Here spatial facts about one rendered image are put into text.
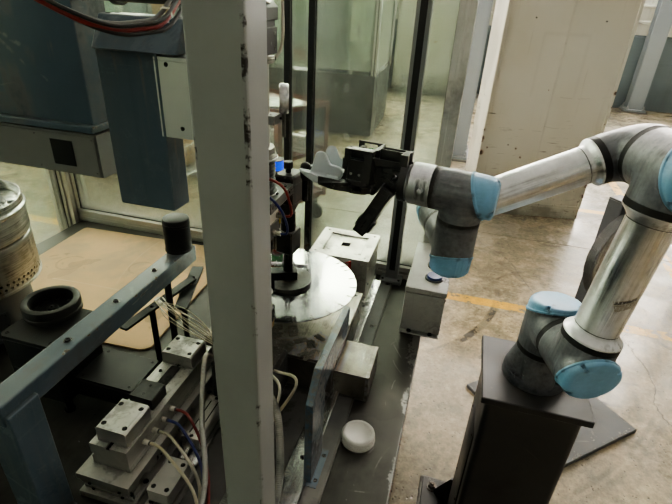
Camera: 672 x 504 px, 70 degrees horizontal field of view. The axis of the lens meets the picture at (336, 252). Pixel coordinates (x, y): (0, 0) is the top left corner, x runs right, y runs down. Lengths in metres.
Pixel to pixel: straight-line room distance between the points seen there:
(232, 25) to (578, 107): 3.95
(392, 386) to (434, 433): 0.96
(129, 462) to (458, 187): 0.74
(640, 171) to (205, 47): 0.81
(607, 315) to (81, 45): 1.07
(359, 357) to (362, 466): 0.25
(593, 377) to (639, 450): 1.35
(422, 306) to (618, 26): 3.18
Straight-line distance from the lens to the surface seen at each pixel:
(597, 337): 1.07
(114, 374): 1.16
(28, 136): 1.13
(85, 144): 1.04
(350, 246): 1.45
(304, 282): 1.14
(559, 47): 4.05
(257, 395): 0.42
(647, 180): 0.96
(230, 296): 0.37
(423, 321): 1.33
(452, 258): 0.86
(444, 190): 0.82
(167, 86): 0.82
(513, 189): 0.99
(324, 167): 0.89
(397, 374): 1.23
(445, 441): 2.12
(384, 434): 1.09
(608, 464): 2.31
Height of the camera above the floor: 1.57
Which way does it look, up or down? 28 degrees down
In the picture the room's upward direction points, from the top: 3 degrees clockwise
